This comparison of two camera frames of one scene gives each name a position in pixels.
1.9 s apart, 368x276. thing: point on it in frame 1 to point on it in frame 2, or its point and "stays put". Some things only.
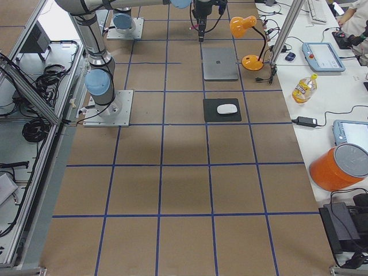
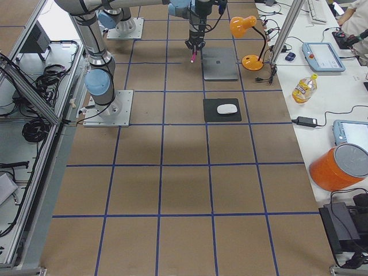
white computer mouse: (226, 108) stays put
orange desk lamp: (237, 26) stays put
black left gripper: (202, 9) to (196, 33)
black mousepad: (211, 115) stays put
